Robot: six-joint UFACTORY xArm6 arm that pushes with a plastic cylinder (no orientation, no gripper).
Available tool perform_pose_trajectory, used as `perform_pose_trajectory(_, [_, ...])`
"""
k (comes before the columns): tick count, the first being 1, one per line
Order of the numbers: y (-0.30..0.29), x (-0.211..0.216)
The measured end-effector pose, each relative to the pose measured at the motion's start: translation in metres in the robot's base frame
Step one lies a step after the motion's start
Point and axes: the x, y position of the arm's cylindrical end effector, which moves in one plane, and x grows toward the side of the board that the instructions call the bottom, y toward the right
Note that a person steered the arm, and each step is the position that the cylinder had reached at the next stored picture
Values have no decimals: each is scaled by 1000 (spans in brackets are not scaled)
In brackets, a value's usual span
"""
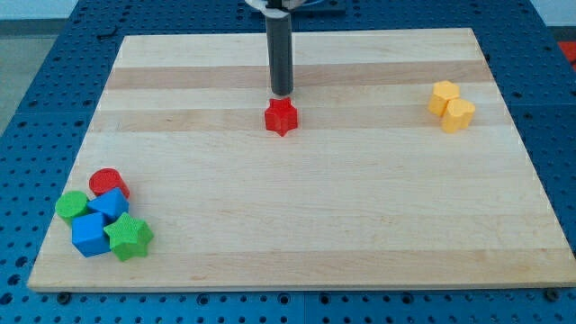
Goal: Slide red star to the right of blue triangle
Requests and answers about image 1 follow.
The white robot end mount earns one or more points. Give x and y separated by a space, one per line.
284 5

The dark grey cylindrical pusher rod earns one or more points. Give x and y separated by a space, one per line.
278 25

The red star block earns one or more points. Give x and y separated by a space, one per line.
281 116

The blue triangle block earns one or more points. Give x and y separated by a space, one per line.
111 204

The green star block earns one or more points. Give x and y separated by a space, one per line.
128 237

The yellow hexagon block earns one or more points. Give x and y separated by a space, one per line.
442 93

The yellow heart block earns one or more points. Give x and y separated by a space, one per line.
458 115

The red cylinder block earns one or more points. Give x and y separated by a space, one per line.
106 179

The green cylinder block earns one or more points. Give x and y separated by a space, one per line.
71 205

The blue cube block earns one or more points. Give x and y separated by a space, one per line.
88 235

